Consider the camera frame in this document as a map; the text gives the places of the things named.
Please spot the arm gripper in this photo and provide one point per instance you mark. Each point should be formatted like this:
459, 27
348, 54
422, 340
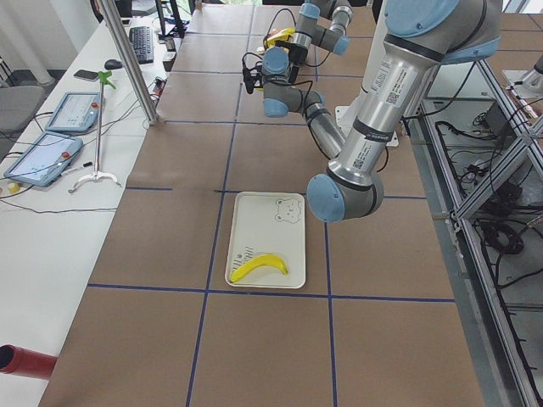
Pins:
252, 76
299, 52

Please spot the greenish ridged banana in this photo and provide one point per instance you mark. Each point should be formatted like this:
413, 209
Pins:
277, 35

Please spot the yellow banana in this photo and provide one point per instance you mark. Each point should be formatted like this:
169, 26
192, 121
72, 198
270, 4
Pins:
263, 260

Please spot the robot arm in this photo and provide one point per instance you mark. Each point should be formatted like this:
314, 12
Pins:
419, 35
322, 24

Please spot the black keyboard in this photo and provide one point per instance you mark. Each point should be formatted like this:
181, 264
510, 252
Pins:
141, 39

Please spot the black computer mouse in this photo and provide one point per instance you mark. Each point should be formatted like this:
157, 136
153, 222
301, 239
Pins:
113, 64

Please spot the white bear tray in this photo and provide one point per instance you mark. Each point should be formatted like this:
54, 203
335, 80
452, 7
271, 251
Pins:
268, 223

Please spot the grabber reaching tool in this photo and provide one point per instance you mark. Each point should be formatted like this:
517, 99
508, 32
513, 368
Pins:
97, 175

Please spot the black smartphone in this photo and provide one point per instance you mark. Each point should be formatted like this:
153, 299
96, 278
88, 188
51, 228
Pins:
86, 75

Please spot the blue teach pendant far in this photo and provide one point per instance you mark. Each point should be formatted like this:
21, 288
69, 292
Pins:
76, 112

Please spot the blue teach pendant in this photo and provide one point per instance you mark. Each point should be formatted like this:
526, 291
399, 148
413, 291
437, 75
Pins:
43, 162
76, 112

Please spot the blue teach pendant near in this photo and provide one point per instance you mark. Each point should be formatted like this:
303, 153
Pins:
43, 162

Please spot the red cylinder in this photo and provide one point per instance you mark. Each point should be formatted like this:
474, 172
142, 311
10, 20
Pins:
28, 363

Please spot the aluminium frame post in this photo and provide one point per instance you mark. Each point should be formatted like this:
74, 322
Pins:
118, 33

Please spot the aluminium side frame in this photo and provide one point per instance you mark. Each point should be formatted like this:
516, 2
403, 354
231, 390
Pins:
477, 138

